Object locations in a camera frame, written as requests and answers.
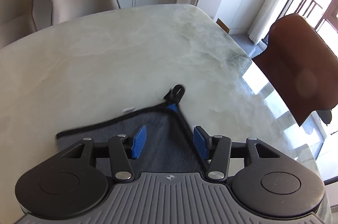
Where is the grey and blue towel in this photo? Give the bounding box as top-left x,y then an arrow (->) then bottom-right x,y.
56,84 -> 208,176

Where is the grey chair left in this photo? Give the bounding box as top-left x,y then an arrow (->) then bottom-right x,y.
0,0 -> 37,48

